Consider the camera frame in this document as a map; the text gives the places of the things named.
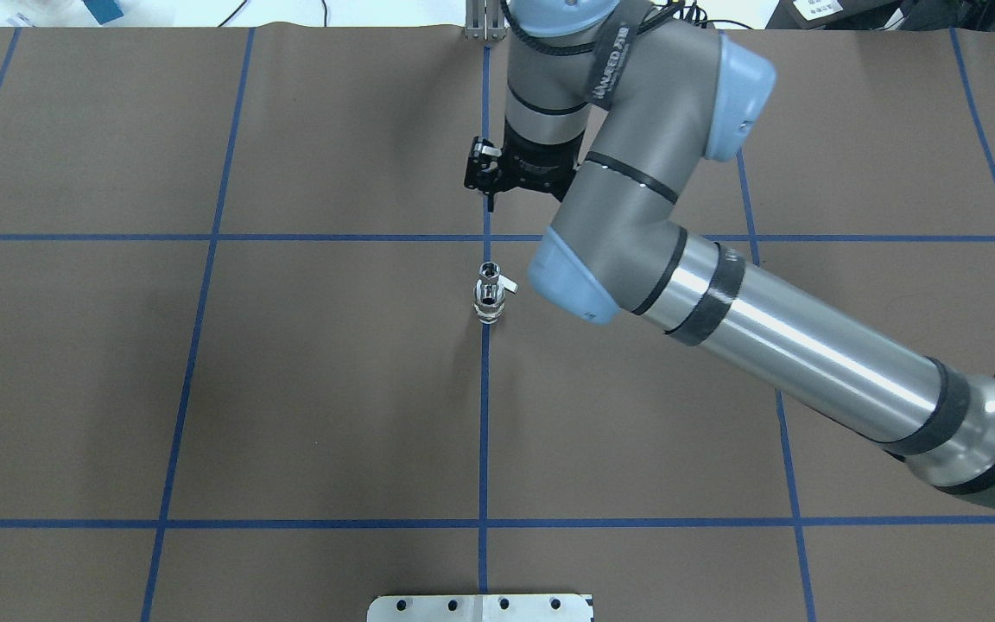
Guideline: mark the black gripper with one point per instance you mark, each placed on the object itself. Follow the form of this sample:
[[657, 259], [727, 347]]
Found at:
[[537, 170]]

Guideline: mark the chrome angle pipe fitting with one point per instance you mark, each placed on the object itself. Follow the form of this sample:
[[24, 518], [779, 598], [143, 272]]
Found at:
[[491, 281]]

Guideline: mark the white PPR valve with handle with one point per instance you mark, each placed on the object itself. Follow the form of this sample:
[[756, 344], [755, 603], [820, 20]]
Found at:
[[489, 304]]

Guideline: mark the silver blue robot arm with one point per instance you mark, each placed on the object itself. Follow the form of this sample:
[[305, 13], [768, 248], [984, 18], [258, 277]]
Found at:
[[611, 104]]

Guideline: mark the blue box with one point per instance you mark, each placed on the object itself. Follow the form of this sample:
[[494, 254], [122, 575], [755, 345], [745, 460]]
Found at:
[[104, 11]]

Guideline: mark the brown paper table mat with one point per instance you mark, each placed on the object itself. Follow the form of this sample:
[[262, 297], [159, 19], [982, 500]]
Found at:
[[242, 378]]

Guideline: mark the aluminium frame post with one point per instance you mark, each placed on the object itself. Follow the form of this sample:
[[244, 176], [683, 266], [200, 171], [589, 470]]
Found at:
[[484, 21]]

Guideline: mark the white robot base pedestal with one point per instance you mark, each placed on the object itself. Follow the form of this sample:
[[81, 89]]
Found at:
[[483, 607]]

